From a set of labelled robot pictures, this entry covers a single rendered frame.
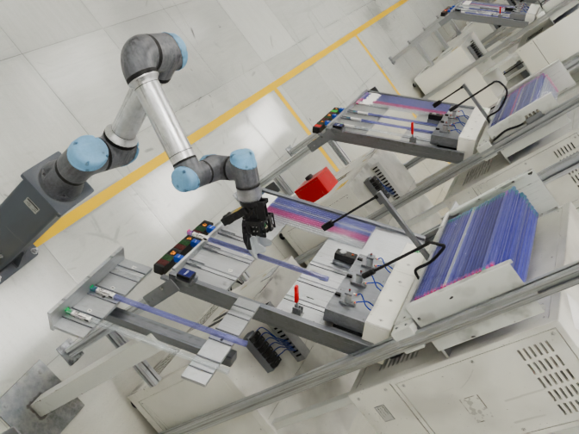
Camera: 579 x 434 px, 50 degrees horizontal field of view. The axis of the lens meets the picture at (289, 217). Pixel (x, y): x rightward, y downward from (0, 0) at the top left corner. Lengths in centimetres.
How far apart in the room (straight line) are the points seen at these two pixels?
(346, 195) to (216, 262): 135
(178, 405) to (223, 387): 27
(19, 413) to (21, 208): 74
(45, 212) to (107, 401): 85
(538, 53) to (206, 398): 476
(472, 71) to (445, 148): 329
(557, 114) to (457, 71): 350
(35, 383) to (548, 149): 236
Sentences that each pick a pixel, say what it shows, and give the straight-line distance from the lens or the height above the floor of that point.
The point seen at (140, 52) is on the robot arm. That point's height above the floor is 116.
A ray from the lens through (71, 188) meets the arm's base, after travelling 219.
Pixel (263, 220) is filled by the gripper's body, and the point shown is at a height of 111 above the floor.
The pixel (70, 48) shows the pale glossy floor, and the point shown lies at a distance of 352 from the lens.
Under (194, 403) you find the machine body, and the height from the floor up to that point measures 37.
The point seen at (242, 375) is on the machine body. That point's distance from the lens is 229.
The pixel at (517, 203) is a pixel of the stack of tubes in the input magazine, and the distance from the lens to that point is 205.
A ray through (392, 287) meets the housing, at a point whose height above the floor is 124.
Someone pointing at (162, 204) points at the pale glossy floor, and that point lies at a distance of 324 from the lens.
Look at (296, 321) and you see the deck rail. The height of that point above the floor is 103.
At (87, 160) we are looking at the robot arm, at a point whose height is 77.
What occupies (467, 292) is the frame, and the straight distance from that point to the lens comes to 168.
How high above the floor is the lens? 229
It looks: 36 degrees down
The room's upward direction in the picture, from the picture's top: 57 degrees clockwise
